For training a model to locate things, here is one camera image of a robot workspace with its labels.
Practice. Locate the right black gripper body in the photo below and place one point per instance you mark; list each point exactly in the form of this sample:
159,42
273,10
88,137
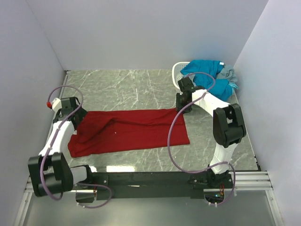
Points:
181,104

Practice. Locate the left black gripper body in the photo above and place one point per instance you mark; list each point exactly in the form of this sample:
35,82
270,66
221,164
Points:
81,113

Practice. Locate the red t shirt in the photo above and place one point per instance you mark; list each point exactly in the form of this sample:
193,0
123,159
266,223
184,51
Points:
116,131

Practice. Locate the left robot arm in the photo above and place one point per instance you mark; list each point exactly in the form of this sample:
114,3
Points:
50,168

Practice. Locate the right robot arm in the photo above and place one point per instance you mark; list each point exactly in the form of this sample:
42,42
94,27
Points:
228,127

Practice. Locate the white plastic laundry basket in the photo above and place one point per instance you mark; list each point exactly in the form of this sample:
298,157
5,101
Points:
177,75

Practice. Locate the teal blue t shirt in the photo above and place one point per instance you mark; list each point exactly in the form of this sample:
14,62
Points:
203,73

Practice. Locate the grey blue t shirt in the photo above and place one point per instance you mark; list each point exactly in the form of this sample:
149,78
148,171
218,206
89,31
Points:
228,73

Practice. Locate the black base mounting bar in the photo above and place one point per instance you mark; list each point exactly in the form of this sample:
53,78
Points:
120,185

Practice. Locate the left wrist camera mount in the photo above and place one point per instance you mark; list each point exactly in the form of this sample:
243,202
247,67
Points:
55,105

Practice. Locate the aluminium frame rail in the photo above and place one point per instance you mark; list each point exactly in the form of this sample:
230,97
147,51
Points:
245,181

